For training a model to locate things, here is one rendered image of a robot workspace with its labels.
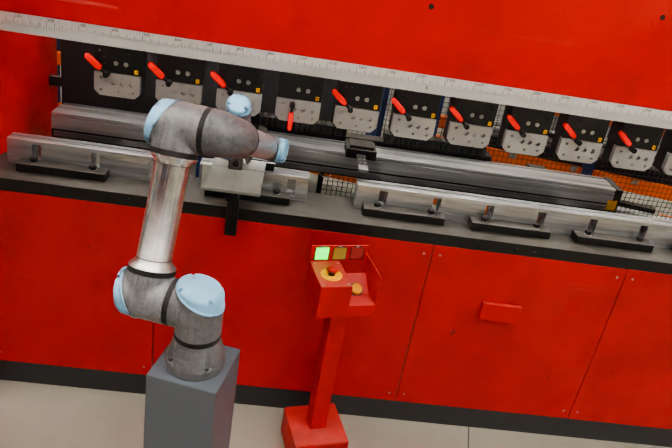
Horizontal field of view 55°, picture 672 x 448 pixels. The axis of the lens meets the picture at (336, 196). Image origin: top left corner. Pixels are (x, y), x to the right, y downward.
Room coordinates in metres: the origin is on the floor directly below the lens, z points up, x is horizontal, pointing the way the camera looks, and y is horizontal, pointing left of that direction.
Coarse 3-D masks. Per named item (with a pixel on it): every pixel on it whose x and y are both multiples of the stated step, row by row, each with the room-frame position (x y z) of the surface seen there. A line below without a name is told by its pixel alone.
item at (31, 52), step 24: (0, 48) 2.12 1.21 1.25; (24, 48) 2.31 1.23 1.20; (48, 48) 2.54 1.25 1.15; (0, 72) 2.10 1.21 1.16; (24, 72) 2.30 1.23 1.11; (48, 72) 2.53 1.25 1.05; (0, 96) 2.09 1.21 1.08; (24, 96) 2.29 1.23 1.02; (48, 96) 2.52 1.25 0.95; (0, 120) 2.08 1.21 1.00; (24, 120) 2.28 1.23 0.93; (48, 120) 2.51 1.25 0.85; (0, 144) 2.07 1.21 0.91
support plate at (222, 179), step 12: (216, 168) 1.99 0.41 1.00; (228, 168) 2.01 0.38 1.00; (252, 168) 2.04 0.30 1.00; (264, 168) 2.06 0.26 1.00; (216, 180) 1.89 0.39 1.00; (228, 180) 1.91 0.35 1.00; (240, 180) 1.93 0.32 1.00; (252, 180) 1.94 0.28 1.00; (228, 192) 1.84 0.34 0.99; (240, 192) 1.84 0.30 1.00; (252, 192) 1.85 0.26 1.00
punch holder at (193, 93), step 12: (168, 60) 2.05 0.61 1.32; (180, 60) 2.05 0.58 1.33; (192, 60) 2.06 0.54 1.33; (204, 60) 2.08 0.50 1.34; (168, 72) 2.05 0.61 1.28; (180, 72) 2.05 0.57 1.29; (192, 72) 2.06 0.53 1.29; (204, 72) 2.10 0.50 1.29; (156, 84) 2.04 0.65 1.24; (180, 84) 2.05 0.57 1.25; (192, 84) 2.06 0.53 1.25; (156, 96) 2.04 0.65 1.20; (168, 96) 2.05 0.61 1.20; (180, 96) 2.05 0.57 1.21; (192, 96) 2.06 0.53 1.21
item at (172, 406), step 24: (168, 384) 1.20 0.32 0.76; (192, 384) 1.21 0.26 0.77; (216, 384) 1.22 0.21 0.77; (168, 408) 1.20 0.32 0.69; (192, 408) 1.19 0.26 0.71; (216, 408) 1.20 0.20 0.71; (144, 432) 1.21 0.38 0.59; (168, 432) 1.20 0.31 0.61; (192, 432) 1.19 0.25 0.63; (216, 432) 1.23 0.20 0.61
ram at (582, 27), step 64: (0, 0) 2.00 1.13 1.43; (64, 0) 2.02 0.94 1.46; (128, 0) 2.04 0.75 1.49; (192, 0) 2.06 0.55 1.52; (256, 0) 2.08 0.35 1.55; (320, 0) 2.10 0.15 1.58; (384, 0) 2.12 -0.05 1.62; (448, 0) 2.14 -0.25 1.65; (512, 0) 2.16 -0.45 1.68; (576, 0) 2.18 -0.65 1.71; (640, 0) 2.20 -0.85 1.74; (256, 64) 2.08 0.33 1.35; (384, 64) 2.12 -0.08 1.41; (448, 64) 2.14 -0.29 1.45; (512, 64) 2.16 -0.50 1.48; (576, 64) 2.18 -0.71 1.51; (640, 64) 2.20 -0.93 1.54
